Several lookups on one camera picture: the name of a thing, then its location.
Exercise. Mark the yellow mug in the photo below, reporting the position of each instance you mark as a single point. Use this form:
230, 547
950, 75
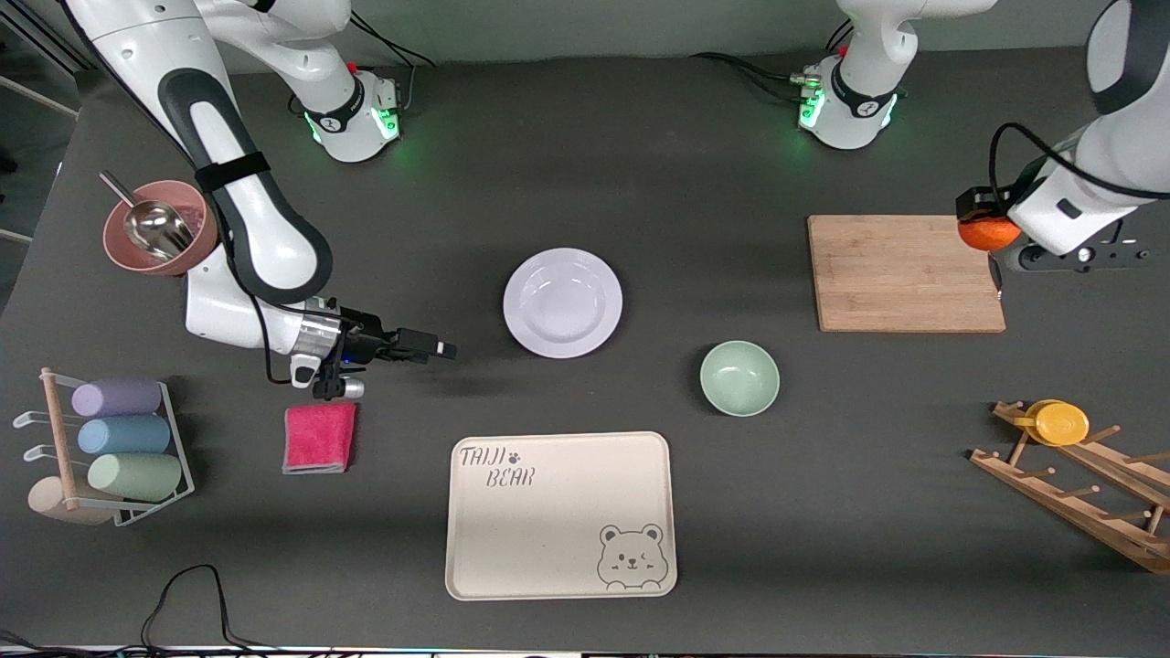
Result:
1060, 423

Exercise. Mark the pale green bowl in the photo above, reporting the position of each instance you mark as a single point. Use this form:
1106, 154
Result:
739, 378

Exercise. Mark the orange fruit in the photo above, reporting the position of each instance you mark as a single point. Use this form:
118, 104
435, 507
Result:
987, 235

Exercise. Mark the white round plate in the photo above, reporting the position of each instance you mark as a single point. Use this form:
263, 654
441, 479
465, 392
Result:
562, 302

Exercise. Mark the wooden peg rack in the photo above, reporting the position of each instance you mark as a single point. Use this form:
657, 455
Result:
1069, 503

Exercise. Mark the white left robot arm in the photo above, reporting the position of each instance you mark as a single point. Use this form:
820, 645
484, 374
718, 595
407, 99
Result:
1097, 155

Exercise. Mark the wooden cutting board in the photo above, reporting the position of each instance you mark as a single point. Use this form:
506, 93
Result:
905, 274

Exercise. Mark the metal scoop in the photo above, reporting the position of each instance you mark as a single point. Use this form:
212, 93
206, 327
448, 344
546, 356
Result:
160, 228

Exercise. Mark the pink folded cloth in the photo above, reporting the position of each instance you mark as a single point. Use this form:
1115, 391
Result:
318, 439

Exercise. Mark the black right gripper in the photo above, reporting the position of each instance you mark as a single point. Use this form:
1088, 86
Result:
362, 344

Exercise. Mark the green cup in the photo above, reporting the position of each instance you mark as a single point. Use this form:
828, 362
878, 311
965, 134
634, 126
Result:
137, 476

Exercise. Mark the pink bowl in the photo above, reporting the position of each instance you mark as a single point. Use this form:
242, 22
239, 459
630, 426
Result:
123, 251

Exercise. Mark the blue cup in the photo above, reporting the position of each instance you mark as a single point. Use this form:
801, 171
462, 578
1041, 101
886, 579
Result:
123, 435

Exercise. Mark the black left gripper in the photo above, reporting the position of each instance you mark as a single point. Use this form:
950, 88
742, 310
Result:
976, 202

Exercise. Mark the beige bear print tray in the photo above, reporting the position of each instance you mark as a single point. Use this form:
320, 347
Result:
548, 521

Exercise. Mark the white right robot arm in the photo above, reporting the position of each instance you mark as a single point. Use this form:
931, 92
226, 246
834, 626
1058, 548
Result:
265, 228

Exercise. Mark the beige cup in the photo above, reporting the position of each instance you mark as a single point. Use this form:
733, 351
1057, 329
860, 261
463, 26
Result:
50, 503

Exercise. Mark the purple cup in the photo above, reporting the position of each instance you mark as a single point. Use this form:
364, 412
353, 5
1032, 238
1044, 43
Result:
119, 398

